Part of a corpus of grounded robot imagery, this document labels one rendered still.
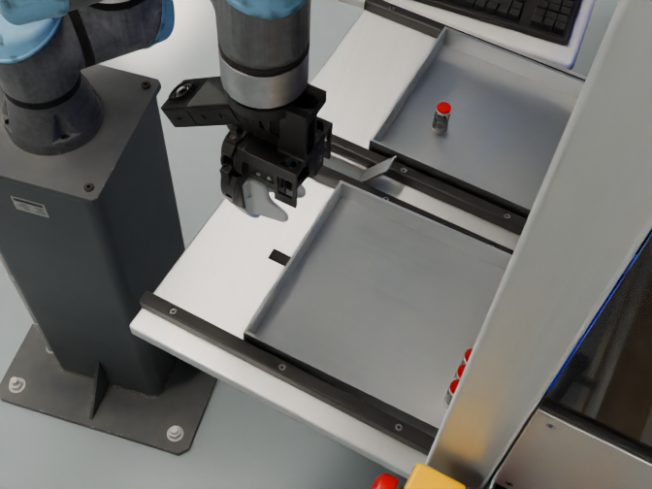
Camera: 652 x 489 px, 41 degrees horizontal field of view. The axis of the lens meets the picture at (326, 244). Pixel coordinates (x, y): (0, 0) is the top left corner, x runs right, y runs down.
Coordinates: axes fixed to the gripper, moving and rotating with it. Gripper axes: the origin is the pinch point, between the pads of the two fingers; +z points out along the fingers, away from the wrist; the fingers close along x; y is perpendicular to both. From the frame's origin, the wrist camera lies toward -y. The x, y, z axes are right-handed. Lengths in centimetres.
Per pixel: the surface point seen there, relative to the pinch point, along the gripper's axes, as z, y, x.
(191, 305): 21.6, -7.0, -4.5
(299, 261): 21.0, 1.9, 7.5
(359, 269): 21.4, 9.2, 10.5
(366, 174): 20.4, 3.2, 24.2
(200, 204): 110, -54, 58
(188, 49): 109, -87, 103
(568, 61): 29, 20, 69
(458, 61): 21, 6, 52
